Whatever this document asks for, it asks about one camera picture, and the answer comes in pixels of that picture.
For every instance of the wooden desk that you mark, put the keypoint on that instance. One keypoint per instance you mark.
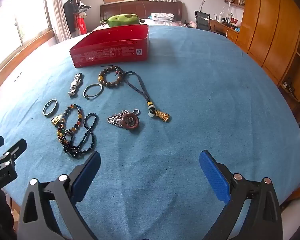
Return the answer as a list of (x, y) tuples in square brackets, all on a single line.
[(221, 28)]

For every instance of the red rectangular box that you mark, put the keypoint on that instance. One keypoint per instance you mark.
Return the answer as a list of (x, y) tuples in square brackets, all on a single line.
[(110, 51)]

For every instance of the thin dark bangle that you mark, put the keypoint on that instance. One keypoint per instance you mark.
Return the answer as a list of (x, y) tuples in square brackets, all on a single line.
[(86, 96)]

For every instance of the black office chair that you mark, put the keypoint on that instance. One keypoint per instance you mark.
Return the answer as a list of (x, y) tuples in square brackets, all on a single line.
[(202, 20)]

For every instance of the coat rack with clothes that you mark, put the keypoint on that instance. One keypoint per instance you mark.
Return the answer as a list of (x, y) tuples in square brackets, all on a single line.
[(73, 12)]

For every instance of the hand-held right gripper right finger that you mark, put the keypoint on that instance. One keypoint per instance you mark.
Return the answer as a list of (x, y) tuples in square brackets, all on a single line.
[(215, 177)]

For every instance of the long white curtain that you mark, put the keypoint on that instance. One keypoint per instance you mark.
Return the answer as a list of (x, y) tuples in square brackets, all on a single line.
[(61, 12)]

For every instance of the wooden bed headboard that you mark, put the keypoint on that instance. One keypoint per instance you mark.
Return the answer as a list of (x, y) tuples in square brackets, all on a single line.
[(160, 7)]

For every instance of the green plush toy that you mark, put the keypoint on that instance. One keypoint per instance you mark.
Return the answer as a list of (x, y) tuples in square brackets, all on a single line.
[(122, 19)]

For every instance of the person's left forearm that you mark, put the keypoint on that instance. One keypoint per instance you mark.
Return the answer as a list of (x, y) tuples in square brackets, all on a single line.
[(0, 212)]

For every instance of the pink plush toy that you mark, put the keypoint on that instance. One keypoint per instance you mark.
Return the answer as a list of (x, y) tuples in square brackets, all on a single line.
[(193, 24)]

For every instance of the blue table cloth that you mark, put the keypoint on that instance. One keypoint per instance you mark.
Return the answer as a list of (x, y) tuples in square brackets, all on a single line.
[(202, 92)]

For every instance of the large wooden frame window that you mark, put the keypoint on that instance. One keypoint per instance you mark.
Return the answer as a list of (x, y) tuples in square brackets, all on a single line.
[(22, 22)]

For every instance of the dark green bangle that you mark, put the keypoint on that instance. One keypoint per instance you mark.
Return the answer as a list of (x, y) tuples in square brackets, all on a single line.
[(49, 102)]

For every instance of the folded grey blanket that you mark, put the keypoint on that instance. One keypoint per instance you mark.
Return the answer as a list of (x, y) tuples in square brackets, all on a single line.
[(162, 16)]

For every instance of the wooden wardrobe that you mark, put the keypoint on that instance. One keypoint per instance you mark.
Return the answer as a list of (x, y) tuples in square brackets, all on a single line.
[(272, 30)]

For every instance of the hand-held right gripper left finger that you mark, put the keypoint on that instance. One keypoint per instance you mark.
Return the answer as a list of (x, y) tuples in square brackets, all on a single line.
[(86, 177)]

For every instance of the silver metal watch band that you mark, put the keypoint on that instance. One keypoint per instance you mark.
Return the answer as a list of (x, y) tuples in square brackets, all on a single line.
[(75, 85)]

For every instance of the bed with floral sheet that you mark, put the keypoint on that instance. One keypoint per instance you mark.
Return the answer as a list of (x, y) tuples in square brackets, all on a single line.
[(175, 23)]

